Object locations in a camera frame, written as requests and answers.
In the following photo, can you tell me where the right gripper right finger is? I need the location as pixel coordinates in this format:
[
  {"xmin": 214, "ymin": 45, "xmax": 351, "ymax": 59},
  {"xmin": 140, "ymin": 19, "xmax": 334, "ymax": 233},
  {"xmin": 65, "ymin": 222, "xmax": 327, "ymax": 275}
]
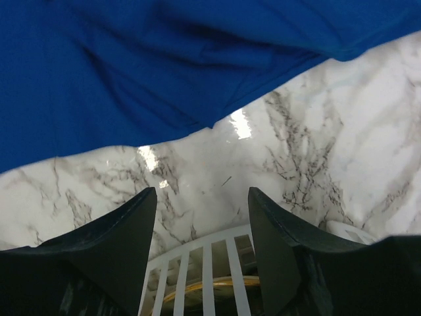
[{"xmin": 248, "ymin": 187, "xmax": 420, "ymax": 315}]

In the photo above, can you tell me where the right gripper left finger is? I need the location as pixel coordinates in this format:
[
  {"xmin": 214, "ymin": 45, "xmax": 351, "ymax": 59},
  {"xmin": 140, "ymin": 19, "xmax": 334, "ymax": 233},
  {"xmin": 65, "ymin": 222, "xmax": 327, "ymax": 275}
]
[{"xmin": 1, "ymin": 188, "xmax": 157, "ymax": 315}]

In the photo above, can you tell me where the blue printed t shirt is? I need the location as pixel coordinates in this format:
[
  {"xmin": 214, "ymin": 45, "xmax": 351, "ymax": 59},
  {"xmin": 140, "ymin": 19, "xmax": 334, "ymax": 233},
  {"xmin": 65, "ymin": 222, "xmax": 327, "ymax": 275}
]
[{"xmin": 1, "ymin": 1, "xmax": 420, "ymax": 172}]

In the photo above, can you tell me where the white plastic laundry basket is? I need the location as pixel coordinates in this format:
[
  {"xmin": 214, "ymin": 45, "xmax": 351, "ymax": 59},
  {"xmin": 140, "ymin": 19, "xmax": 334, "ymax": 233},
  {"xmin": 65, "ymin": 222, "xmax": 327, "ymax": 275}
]
[{"xmin": 139, "ymin": 221, "xmax": 375, "ymax": 315}]

